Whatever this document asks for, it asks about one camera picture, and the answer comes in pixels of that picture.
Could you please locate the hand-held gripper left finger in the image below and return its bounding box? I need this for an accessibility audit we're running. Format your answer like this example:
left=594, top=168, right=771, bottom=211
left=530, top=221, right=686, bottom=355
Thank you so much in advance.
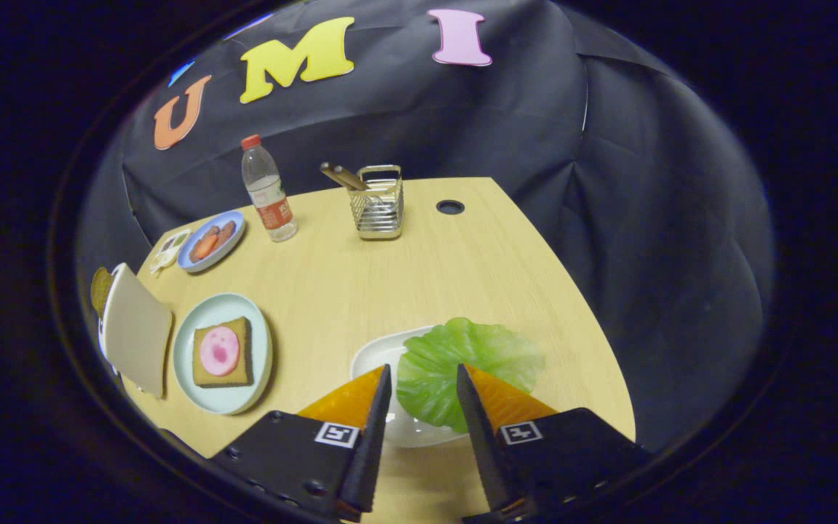
left=207, top=364, right=393, bottom=523

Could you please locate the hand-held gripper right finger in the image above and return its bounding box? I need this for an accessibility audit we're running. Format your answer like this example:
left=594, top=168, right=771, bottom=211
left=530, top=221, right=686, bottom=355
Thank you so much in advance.
left=456, top=364, right=652, bottom=524

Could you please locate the green lettuce leaf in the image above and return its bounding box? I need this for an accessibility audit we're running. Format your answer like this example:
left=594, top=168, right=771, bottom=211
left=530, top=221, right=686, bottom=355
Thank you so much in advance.
left=396, top=317, right=545, bottom=434

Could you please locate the brown toasted bread slice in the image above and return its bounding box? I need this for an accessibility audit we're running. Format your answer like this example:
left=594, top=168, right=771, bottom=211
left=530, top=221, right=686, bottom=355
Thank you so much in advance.
left=90, top=267, right=115, bottom=319

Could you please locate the small white dish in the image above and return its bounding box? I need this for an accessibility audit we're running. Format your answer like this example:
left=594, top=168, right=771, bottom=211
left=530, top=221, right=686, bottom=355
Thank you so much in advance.
left=350, top=325, right=472, bottom=448

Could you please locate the mint green plate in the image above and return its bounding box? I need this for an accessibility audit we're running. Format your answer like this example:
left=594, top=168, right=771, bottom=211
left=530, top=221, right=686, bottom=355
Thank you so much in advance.
left=173, top=293, right=273, bottom=416

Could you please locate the pink ham slice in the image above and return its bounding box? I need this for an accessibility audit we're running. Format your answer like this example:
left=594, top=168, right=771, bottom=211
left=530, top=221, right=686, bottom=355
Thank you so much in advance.
left=199, top=326, right=240, bottom=377

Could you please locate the clear plastic water bottle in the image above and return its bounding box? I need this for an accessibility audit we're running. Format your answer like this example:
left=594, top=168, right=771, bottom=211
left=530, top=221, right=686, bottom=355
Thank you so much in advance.
left=240, top=135, right=299, bottom=242

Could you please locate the blue plate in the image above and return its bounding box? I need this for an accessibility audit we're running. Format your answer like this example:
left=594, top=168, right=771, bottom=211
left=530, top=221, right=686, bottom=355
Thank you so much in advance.
left=176, top=210, right=246, bottom=274

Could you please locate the wooden chopstick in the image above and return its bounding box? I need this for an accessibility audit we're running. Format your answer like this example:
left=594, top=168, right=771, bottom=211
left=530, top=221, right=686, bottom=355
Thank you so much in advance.
left=320, top=162, right=365, bottom=193
left=331, top=164, right=373, bottom=191

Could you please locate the white toaster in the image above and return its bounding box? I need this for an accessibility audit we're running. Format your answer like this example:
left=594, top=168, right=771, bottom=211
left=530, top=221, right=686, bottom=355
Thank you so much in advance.
left=98, top=263, right=173, bottom=399

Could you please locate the white divided condiment tray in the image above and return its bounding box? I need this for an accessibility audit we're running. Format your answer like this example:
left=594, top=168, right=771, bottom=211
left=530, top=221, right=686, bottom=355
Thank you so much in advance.
left=149, top=228, right=192, bottom=276

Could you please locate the black backdrop cloth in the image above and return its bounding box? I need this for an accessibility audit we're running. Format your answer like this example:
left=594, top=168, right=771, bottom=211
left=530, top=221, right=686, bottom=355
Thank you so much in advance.
left=76, top=0, right=776, bottom=452

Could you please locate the metal wire utensil holder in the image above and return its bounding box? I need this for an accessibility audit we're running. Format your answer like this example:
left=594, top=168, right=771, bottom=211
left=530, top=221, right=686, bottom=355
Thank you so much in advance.
left=349, top=165, right=405, bottom=241

